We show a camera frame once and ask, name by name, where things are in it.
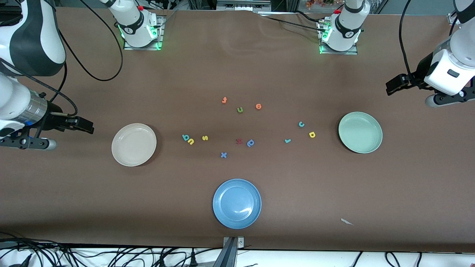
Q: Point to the aluminium frame profile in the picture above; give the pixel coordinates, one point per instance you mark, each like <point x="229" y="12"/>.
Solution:
<point x="241" y="5"/>

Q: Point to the metal table corner bracket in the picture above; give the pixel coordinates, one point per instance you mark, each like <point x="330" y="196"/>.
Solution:
<point x="452" y="17"/>

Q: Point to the small white paper scrap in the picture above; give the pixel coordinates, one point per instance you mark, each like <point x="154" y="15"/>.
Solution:
<point x="347" y="221"/>

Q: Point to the brown table cover sheet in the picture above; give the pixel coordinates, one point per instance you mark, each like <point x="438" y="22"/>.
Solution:
<point x="237" y="74"/>

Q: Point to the beige round plate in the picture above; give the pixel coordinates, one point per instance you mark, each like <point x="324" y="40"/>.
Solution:
<point x="134" y="144"/>

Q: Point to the blue foam letter p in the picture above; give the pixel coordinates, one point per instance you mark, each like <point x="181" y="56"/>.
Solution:
<point x="252" y="144"/>

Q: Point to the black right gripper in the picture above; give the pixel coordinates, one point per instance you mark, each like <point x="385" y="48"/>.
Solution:
<point x="54" y="119"/>

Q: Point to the blue round plate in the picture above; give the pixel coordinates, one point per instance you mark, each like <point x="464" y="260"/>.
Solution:
<point x="237" y="203"/>

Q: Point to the orange artificial flowers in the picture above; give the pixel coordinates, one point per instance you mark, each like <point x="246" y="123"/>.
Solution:
<point x="315" y="3"/>

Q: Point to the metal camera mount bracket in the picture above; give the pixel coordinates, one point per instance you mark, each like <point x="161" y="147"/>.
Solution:
<point x="240" y="243"/>

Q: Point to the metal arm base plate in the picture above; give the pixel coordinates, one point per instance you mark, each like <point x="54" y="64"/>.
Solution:
<point x="128" y="46"/>
<point x="352" y="52"/>

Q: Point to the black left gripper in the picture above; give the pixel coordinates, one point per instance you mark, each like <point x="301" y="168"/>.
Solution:
<point x="418" y="77"/>

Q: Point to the green round plate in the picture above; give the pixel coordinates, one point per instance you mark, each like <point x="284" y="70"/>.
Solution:
<point x="360" y="132"/>

